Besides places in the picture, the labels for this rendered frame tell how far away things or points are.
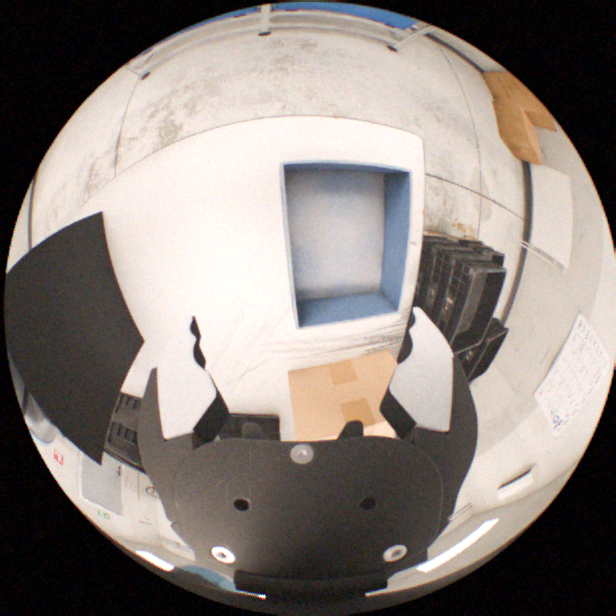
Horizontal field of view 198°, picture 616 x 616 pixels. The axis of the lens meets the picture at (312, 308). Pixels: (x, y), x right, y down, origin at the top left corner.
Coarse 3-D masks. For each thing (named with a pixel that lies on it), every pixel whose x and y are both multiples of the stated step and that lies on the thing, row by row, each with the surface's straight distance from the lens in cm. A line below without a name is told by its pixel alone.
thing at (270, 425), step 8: (232, 416) 57; (240, 416) 56; (248, 416) 56; (256, 416) 56; (264, 416) 56; (272, 416) 56; (224, 424) 57; (232, 424) 56; (240, 424) 56; (264, 424) 56; (272, 424) 56; (224, 432) 56; (232, 432) 55; (240, 432) 55; (264, 432) 54; (272, 432) 54; (272, 440) 54; (280, 440) 56
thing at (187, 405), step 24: (192, 336) 11; (168, 360) 10; (192, 360) 9; (168, 384) 9; (192, 384) 8; (168, 408) 8; (192, 408) 8; (216, 408) 8; (168, 432) 8; (192, 432) 8; (216, 432) 8
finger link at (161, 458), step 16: (144, 400) 9; (144, 416) 9; (160, 416) 8; (144, 432) 8; (160, 432) 8; (144, 448) 8; (160, 448) 8; (176, 448) 7; (192, 448) 7; (144, 464) 8; (160, 464) 8; (176, 464) 7; (160, 480) 7; (160, 496) 7
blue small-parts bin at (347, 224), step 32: (320, 160) 22; (288, 192) 28; (320, 192) 28; (352, 192) 29; (384, 192) 31; (288, 224) 28; (320, 224) 28; (352, 224) 30; (384, 224) 32; (288, 256) 22; (320, 256) 29; (352, 256) 31; (384, 256) 32; (320, 288) 31; (352, 288) 33; (384, 288) 33; (320, 320) 27; (352, 320) 27
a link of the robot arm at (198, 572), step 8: (176, 568) 29; (184, 568) 28; (192, 568) 29; (200, 568) 29; (184, 576) 26; (192, 576) 26; (200, 576) 27; (208, 576) 28; (216, 576) 29; (224, 576) 30; (208, 584) 26; (216, 584) 26; (224, 584) 28; (232, 584) 29; (240, 592) 31
